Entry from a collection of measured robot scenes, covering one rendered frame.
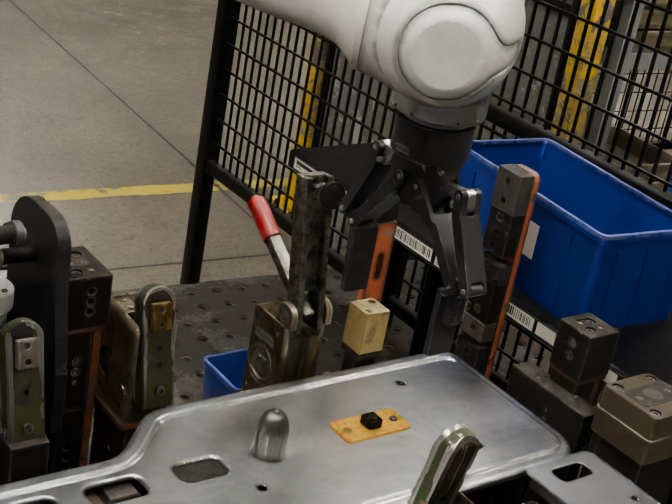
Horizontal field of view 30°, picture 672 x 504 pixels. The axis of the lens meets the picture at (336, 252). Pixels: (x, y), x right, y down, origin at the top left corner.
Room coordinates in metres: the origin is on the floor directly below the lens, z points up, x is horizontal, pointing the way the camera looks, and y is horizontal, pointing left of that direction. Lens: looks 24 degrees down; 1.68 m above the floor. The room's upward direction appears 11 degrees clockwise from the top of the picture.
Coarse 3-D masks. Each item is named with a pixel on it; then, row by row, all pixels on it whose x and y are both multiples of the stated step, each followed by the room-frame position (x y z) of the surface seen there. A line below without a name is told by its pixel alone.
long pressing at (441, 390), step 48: (288, 384) 1.16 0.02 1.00; (336, 384) 1.19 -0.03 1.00; (384, 384) 1.21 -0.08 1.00; (432, 384) 1.23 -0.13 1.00; (480, 384) 1.25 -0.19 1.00; (144, 432) 1.02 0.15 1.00; (192, 432) 1.04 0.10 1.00; (240, 432) 1.06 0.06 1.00; (432, 432) 1.13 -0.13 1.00; (480, 432) 1.15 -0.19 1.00; (528, 432) 1.16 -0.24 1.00; (48, 480) 0.92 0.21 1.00; (96, 480) 0.94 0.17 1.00; (144, 480) 0.95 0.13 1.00; (240, 480) 0.98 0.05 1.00; (288, 480) 0.99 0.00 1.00; (336, 480) 1.01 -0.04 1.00; (384, 480) 1.02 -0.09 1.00; (480, 480) 1.06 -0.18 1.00
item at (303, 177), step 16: (304, 176) 1.23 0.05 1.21; (320, 176) 1.24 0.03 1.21; (304, 192) 1.22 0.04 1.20; (320, 192) 1.21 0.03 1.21; (336, 192) 1.21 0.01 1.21; (304, 208) 1.22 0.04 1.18; (320, 208) 1.24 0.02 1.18; (304, 224) 1.22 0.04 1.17; (320, 224) 1.24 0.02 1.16; (304, 240) 1.21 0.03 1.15; (320, 240) 1.23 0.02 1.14; (304, 256) 1.21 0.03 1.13; (320, 256) 1.23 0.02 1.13; (304, 272) 1.21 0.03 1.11; (320, 272) 1.23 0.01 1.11; (288, 288) 1.22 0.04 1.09; (304, 288) 1.21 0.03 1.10; (320, 288) 1.22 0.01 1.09; (320, 304) 1.22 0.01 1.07; (320, 320) 1.22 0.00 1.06
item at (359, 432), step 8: (360, 416) 1.13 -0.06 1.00; (368, 416) 1.12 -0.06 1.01; (376, 416) 1.12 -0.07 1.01; (384, 416) 1.14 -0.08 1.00; (400, 416) 1.14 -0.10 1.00; (336, 424) 1.10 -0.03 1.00; (344, 424) 1.10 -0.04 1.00; (352, 424) 1.11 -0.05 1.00; (360, 424) 1.11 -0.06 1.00; (368, 424) 1.10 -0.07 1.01; (376, 424) 1.11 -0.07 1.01; (384, 424) 1.12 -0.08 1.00; (392, 424) 1.12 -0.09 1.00; (400, 424) 1.13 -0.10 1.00; (408, 424) 1.13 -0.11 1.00; (336, 432) 1.09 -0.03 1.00; (344, 432) 1.09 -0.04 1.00; (352, 432) 1.09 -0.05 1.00; (360, 432) 1.10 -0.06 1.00; (368, 432) 1.10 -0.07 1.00; (376, 432) 1.10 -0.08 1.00; (384, 432) 1.10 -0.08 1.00; (392, 432) 1.11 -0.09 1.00; (344, 440) 1.08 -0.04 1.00; (352, 440) 1.08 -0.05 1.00; (360, 440) 1.08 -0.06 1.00
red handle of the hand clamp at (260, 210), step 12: (252, 204) 1.30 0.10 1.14; (264, 204) 1.30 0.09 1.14; (252, 216) 1.30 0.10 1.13; (264, 216) 1.29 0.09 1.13; (264, 228) 1.28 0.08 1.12; (276, 228) 1.28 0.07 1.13; (264, 240) 1.28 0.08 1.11; (276, 240) 1.27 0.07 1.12; (276, 252) 1.26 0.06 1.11; (276, 264) 1.26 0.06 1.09; (288, 264) 1.26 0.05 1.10; (288, 276) 1.24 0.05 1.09; (312, 312) 1.22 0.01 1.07
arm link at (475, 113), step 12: (396, 96) 1.10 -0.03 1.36; (396, 108) 1.10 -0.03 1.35; (408, 108) 1.08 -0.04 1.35; (420, 108) 1.07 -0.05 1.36; (432, 108) 1.07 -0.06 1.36; (444, 108) 1.07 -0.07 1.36; (456, 108) 1.07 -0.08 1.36; (468, 108) 1.08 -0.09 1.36; (480, 108) 1.09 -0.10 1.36; (420, 120) 1.08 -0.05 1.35; (432, 120) 1.07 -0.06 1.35; (444, 120) 1.07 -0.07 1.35; (456, 120) 1.07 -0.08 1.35; (468, 120) 1.08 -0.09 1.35; (480, 120) 1.09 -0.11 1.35
